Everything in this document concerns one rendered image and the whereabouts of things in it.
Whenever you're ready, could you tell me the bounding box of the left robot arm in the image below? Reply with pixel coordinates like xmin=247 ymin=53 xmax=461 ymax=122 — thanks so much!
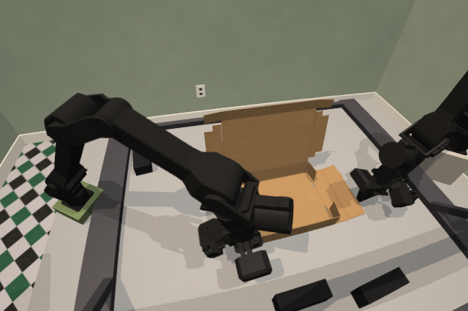
xmin=44 ymin=93 xmax=294 ymax=258

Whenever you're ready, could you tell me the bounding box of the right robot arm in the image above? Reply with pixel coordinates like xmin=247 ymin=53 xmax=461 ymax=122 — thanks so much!
xmin=379 ymin=70 xmax=468 ymax=208

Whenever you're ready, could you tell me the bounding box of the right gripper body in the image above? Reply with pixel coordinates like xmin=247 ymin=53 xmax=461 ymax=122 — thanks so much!
xmin=350 ymin=165 xmax=409 ymax=193

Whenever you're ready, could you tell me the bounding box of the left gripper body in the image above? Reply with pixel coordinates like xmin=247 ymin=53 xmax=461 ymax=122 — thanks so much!
xmin=223 ymin=223 xmax=272 ymax=282

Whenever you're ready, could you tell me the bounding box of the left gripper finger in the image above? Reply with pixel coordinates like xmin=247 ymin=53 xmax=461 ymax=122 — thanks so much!
xmin=234 ymin=232 xmax=263 ymax=253

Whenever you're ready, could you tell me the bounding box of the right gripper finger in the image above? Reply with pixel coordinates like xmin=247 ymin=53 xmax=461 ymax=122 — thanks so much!
xmin=357 ymin=189 xmax=380 ymax=202
xmin=362 ymin=190 xmax=388 ymax=201

